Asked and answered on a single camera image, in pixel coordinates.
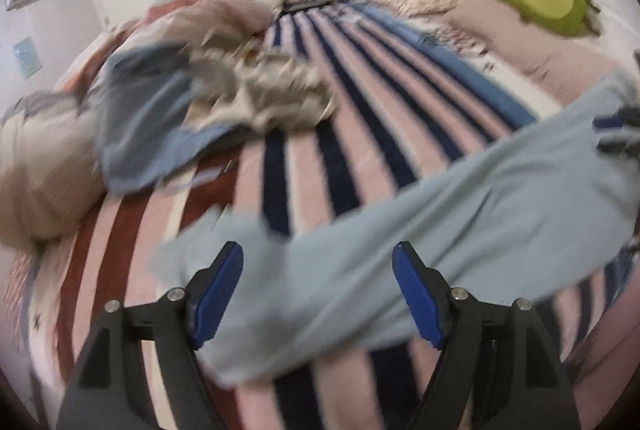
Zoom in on beige rolled quilt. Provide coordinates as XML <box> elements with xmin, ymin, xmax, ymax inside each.
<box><xmin>0</xmin><ymin>93</ymin><xmax>107</xmax><ymax>251</ymax></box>

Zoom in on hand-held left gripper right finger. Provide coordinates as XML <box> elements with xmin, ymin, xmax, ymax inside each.
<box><xmin>391</xmin><ymin>240</ymin><xmax>583</xmax><ymax>430</ymax></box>

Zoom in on blue wall paper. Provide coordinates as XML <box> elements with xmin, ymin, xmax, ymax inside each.
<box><xmin>14</xmin><ymin>38</ymin><xmax>42</xmax><ymax>76</ymax></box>

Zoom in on pink beige duvet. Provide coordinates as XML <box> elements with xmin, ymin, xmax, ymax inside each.
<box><xmin>55</xmin><ymin>0</ymin><xmax>273</xmax><ymax>78</ymax></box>

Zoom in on light blue pants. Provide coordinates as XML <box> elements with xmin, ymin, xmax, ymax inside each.
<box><xmin>150</xmin><ymin>73</ymin><xmax>640</xmax><ymax>386</ymax></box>

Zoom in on pink ribbed pillow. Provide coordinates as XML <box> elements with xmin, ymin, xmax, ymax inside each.
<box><xmin>445</xmin><ymin>0</ymin><xmax>621</xmax><ymax>106</ymax></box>

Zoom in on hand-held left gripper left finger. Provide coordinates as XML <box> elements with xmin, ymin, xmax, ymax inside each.
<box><xmin>55</xmin><ymin>240</ymin><xmax>246</xmax><ymax>430</ymax></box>

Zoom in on striped fleece blanket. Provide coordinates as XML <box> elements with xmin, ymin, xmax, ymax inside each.
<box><xmin>0</xmin><ymin>0</ymin><xmax>640</xmax><ymax>430</ymax></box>

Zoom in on blue grey garment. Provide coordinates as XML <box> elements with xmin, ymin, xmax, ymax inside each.
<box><xmin>95</xmin><ymin>45</ymin><xmax>241</xmax><ymax>196</ymax></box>

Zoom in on beige patterned cloth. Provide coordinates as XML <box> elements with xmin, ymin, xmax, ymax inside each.
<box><xmin>185</xmin><ymin>35</ymin><xmax>337</xmax><ymax>133</ymax></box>

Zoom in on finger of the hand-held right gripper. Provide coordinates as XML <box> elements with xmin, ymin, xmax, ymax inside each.
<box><xmin>593</xmin><ymin>107</ymin><xmax>640</xmax><ymax>132</ymax></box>
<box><xmin>596</xmin><ymin>136</ymin><xmax>640</xmax><ymax>157</ymax></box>

